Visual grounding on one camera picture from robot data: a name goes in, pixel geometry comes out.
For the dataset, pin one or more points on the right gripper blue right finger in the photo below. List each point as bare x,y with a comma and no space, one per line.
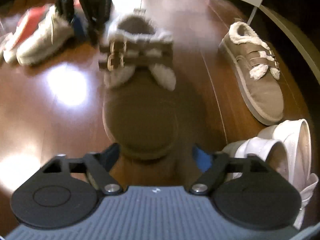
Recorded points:
212,166

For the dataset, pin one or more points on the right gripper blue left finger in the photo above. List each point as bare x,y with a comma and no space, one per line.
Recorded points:
99,166

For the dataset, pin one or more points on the white loafer front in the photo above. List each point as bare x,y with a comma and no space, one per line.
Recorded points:
271,151

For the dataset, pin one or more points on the white loafer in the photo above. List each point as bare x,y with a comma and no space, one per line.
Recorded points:
296,137
271,151

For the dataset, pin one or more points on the brown fleece shoe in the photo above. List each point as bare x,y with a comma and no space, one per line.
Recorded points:
257,72
139,111

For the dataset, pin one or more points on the red grey slipper front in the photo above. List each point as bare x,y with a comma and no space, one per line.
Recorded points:
26,26

